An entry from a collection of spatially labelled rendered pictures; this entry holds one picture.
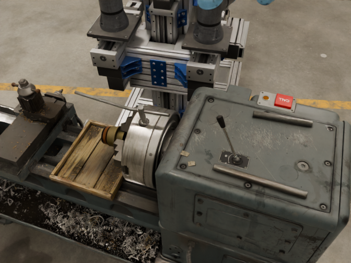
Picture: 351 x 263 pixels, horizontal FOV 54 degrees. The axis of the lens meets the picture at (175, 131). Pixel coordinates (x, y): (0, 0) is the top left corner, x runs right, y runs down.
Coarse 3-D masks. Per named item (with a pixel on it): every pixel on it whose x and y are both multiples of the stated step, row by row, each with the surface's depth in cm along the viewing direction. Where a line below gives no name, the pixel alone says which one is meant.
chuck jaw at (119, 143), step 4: (116, 140) 134; (120, 140) 134; (116, 144) 132; (120, 144) 133; (116, 148) 131; (120, 148) 131; (116, 152) 131; (120, 152) 129; (116, 156) 128; (120, 156) 128; (116, 160) 126; (120, 160) 126; (116, 164) 128; (120, 164) 127; (124, 168) 125; (128, 172) 126
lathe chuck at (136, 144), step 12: (144, 108) 128; (156, 108) 130; (132, 120) 123; (156, 120) 123; (132, 132) 121; (144, 132) 121; (132, 144) 120; (144, 144) 119; (132, 156) 121; (144, 156) 120; (132, 168) 123; (132, 180) 129
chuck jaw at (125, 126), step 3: (147, 105) 134; (129, 117) 134; (132, 117) 134; (126, 120) 134; (129, 120) 134; (123, 123) 136; (126, 123) 135; (129, 123) 134; (123, 126) 135; (126, 126) 135; (129, 126) 135; (120, 129) 136; (123, 129) 135; (126, 129) 135
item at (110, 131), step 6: (108, 126) 139; (114, 126) 138; (120, 126) 138; (102, 132) 137; (108, 132) 136; (114, 132) 135; (120, 132) 136; (126, 132) 138; (102, 138) 137; (108, 138) 135; (114, 138) 134; (120, 138) 135; (108, 144) 137
